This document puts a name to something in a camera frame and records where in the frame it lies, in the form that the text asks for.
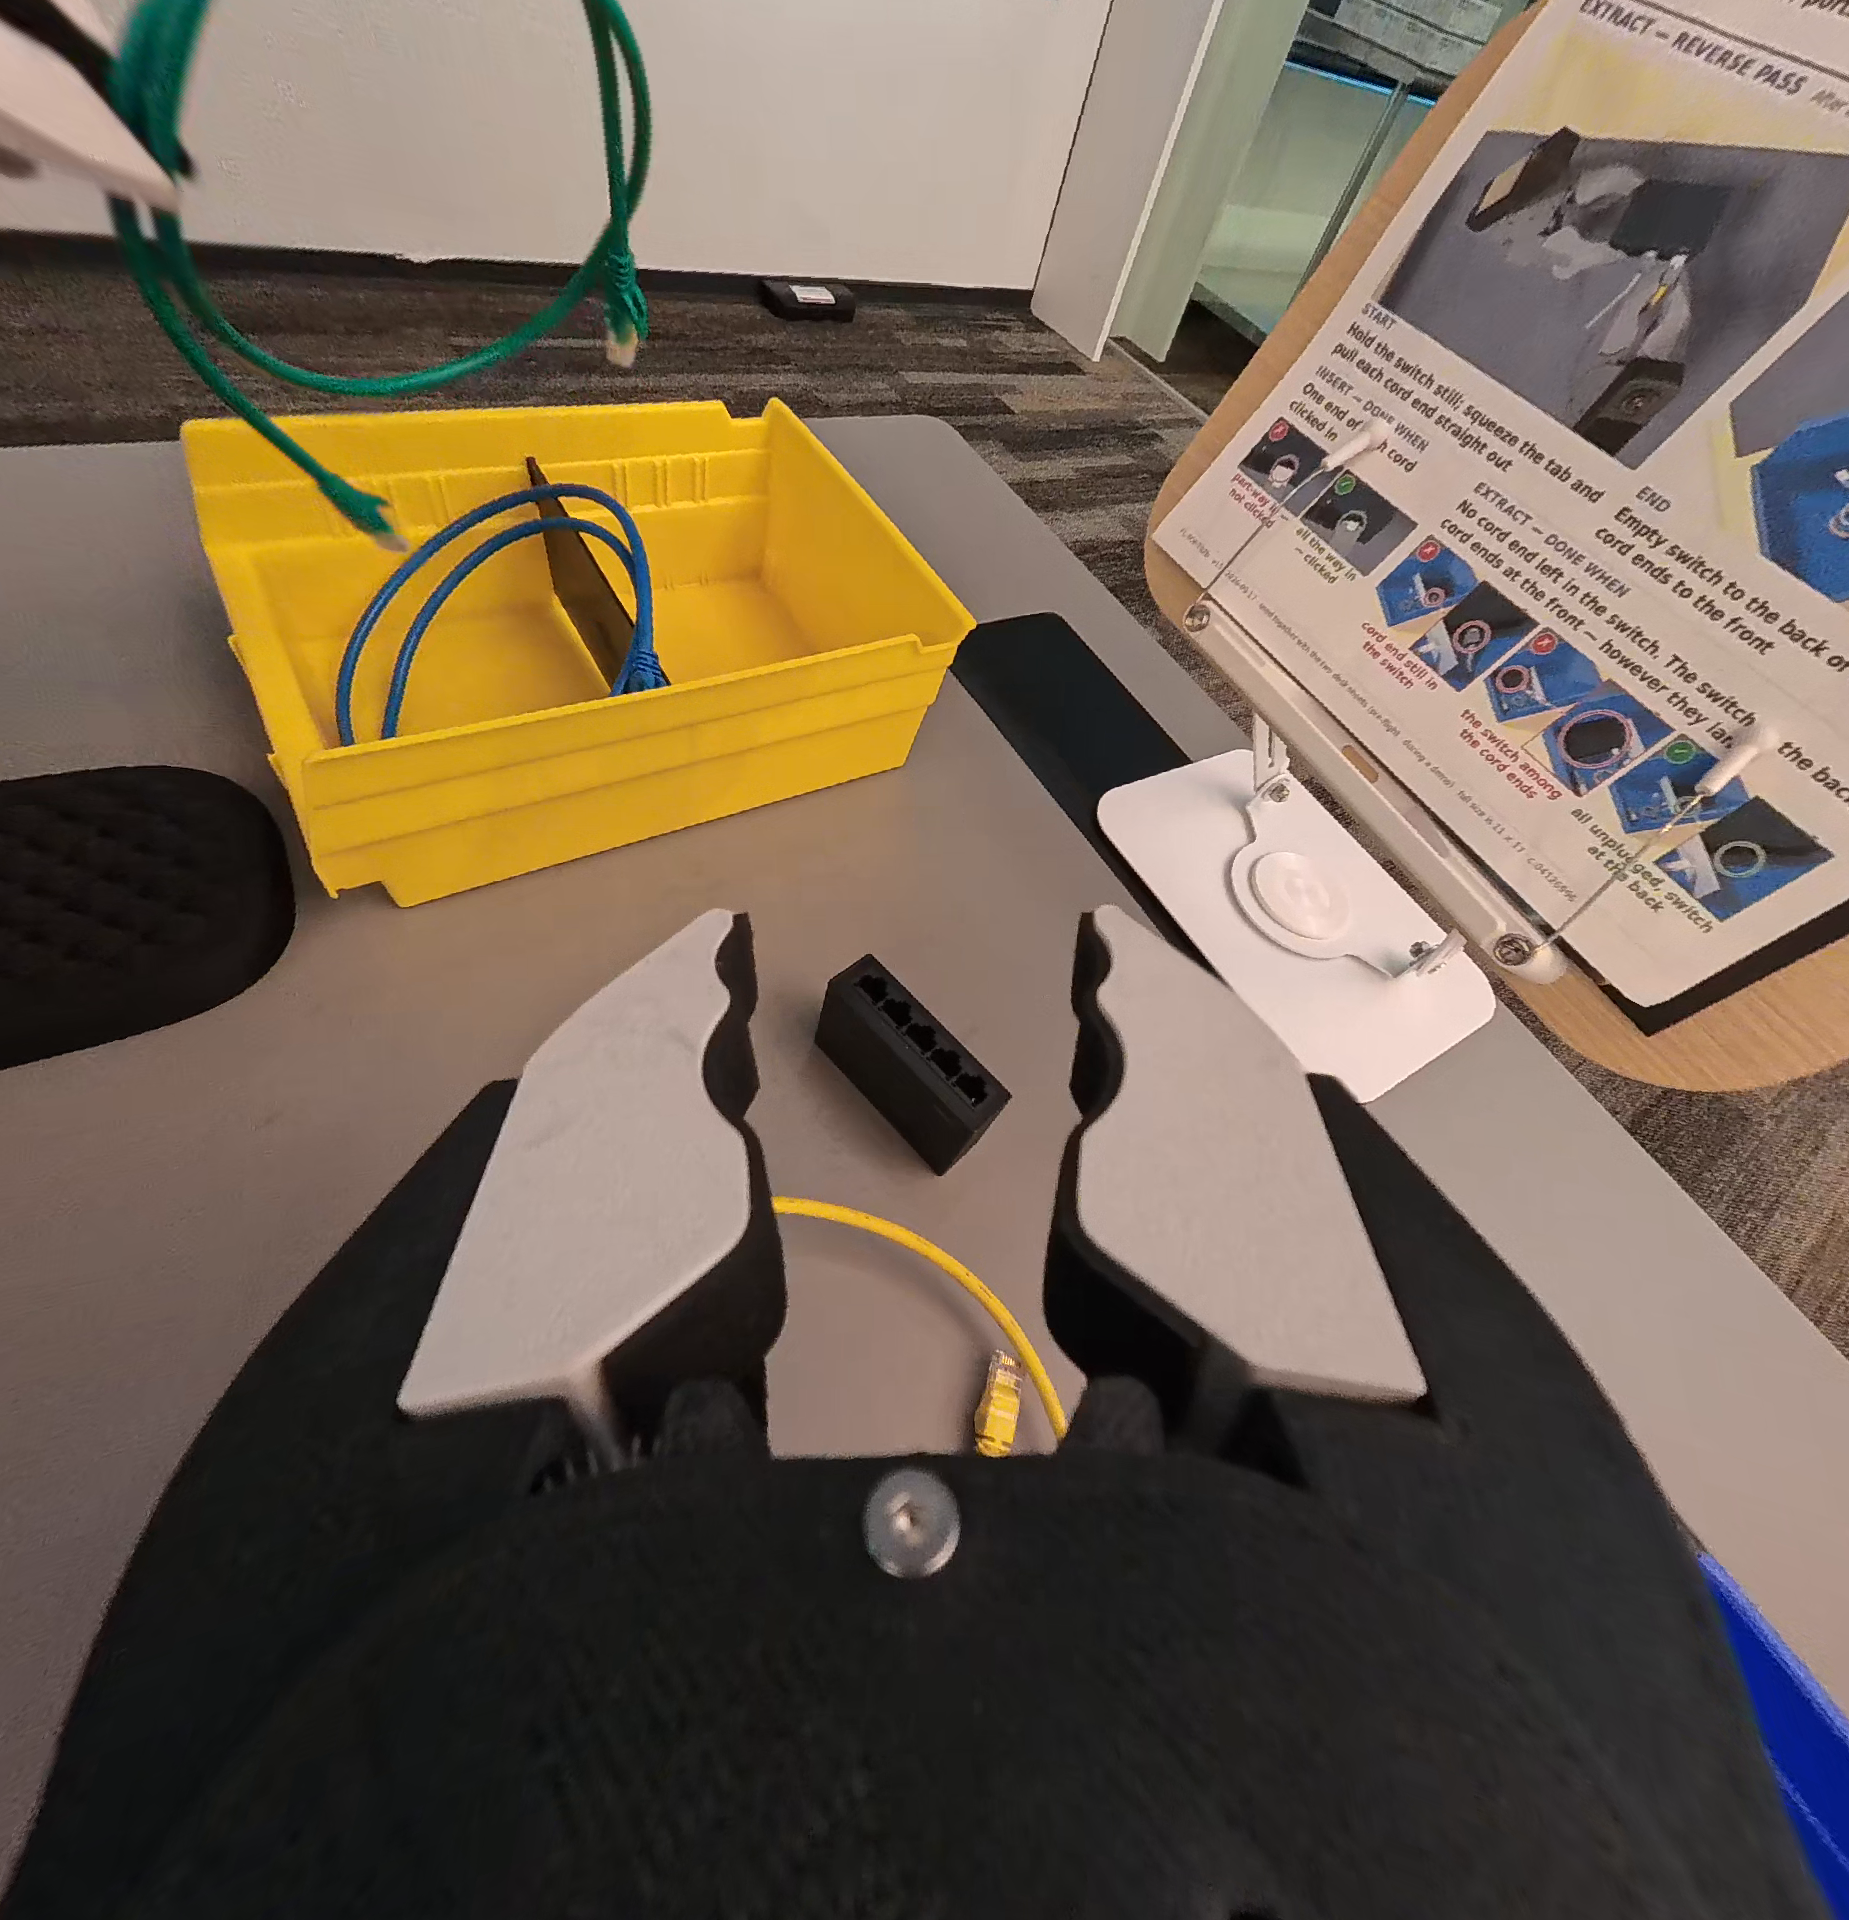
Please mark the white book stand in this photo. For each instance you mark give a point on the white book stand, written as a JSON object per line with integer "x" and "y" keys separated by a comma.
{"x": 1359, "y": 1021}

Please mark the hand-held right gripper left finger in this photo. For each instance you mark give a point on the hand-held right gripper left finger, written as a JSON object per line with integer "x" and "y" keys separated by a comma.
{"x": 595, "y": 1201}

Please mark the blue plastic bin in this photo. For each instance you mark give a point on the blue plastic bin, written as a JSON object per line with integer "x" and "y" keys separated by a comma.
{"x": 1809, "y": 1770}

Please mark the yellow plastic bin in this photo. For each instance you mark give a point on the yellow plastic bin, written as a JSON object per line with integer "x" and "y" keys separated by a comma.
{"x": 595, "y": 794}

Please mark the black flat mat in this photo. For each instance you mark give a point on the black flat mat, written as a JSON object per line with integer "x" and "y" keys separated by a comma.
{"x": 1059, "y": 705}

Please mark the black network switch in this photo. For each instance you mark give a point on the black network switch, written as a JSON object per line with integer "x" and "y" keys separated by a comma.
{"x": 901, "y": 1073}

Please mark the black bin divider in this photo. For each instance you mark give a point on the black bin divider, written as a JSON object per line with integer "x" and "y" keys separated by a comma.
{"x": 579, "y": 579}

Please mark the instruction sheet on stand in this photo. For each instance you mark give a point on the instruction sheet on stand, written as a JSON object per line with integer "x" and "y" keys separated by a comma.
{"x": 1734, "y": 1043}

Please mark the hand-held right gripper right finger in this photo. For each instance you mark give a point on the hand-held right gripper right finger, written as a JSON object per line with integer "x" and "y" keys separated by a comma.
{"x": 1225, "y": 1201}

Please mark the small black case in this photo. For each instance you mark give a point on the small black case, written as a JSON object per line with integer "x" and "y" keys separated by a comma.
{"x": 807, "y": 300}

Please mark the black textured pad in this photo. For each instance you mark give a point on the black textured pad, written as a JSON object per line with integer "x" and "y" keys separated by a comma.
{"x": 114, "y": 901}

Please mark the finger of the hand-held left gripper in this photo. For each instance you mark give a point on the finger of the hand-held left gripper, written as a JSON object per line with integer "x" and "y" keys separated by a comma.
{"x": 55, "y": 105}

